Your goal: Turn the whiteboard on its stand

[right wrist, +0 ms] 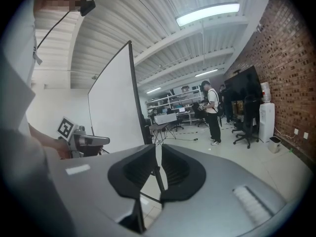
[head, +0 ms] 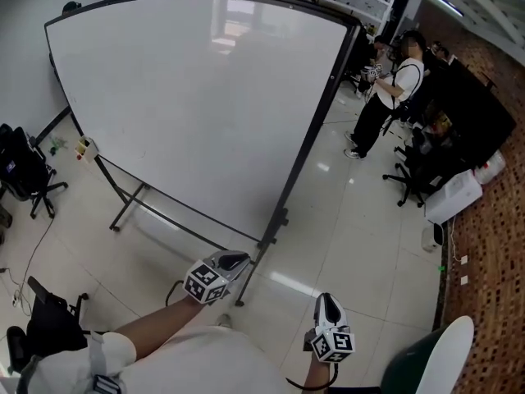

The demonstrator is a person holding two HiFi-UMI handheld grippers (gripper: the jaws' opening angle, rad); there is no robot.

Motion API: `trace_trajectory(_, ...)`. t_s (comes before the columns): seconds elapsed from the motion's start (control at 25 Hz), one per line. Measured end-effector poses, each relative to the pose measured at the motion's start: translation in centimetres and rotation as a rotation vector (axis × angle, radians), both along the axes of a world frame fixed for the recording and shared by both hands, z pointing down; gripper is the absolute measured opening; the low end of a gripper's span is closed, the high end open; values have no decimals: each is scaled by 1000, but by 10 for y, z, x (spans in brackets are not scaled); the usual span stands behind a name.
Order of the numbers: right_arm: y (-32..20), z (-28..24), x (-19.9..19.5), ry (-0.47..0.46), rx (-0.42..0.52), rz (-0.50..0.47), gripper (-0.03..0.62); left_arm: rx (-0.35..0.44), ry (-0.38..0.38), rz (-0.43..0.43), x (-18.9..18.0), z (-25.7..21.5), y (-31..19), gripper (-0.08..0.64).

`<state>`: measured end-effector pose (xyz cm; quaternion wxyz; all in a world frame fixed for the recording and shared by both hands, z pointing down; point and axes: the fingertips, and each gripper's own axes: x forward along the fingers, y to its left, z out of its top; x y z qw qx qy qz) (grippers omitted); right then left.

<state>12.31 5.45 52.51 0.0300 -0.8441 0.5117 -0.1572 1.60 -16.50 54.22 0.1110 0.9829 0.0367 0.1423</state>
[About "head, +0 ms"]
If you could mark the person's shoe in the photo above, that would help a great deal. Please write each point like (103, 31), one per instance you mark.
(224, 321)

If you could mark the white box appliance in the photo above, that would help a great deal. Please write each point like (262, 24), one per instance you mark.
(453, 197)

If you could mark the small marker holder box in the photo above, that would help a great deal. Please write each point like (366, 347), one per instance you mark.
(85, 149)

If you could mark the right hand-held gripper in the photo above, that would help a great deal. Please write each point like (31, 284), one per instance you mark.
(334, 343)

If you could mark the person's right forearm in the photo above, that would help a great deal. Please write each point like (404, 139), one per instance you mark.
(316, 374)

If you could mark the person's left forearm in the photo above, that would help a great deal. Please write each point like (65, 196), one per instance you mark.
(164, 322)

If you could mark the black office chair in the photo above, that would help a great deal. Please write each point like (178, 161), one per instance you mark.
(422, 166)
(53, 326)
(20, 166)

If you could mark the white plastic jug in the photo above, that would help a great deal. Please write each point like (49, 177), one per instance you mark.
(492, 166)

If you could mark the small white container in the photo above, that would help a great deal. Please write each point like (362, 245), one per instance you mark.
(430, 238)

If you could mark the black whiteboard stand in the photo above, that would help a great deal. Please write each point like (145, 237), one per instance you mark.
(311, 138)

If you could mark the white and green chair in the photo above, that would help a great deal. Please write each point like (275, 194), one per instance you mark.
(426, 363)

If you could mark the white whiteboard panel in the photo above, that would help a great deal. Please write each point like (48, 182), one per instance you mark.
(197, 97)

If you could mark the black partition desk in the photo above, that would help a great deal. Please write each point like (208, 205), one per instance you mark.
(471, 113)

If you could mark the green floor object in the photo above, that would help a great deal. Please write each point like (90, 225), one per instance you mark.
(55, 146)

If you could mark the person's white shirt torso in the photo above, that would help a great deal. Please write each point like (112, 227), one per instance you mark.
(197, 363)

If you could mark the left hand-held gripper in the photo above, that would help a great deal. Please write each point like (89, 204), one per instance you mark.
(205, 281)

